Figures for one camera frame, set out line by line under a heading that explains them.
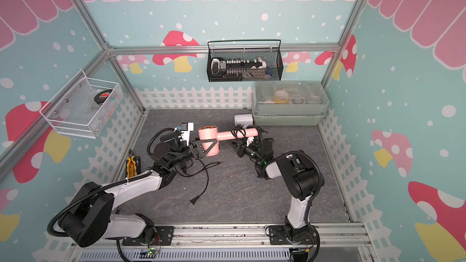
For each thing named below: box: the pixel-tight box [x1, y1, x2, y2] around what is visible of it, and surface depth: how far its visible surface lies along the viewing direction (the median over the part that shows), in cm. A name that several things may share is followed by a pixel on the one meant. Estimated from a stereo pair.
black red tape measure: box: [94, 89, 114, 105], surface depth 80 cm
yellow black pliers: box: [126, 148, 138, 178], surface depth 94 cm
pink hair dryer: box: [197, 126, 259, 157], surface depth 71 cm
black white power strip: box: [211, 57, 266, 76], surface depth 91 cm
